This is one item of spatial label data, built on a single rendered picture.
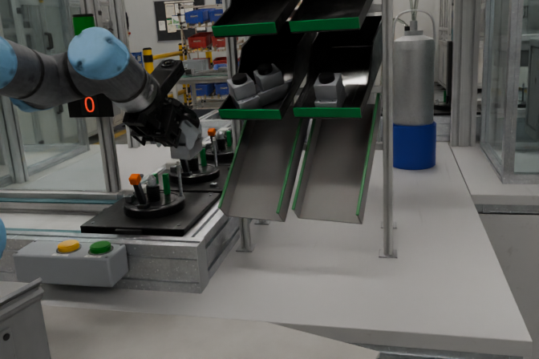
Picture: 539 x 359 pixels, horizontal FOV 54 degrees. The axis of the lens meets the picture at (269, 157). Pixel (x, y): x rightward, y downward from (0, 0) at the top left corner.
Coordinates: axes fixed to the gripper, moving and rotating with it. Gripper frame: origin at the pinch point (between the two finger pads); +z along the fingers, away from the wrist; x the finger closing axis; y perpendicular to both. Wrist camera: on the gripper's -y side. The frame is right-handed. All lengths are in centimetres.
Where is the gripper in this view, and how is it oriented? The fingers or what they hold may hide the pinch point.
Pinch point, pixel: (186, 130)
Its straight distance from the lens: 109.6
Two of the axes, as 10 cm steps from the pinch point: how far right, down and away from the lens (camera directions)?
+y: -1.7, 9.3, -3.2
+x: 9.6, 0.8, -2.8
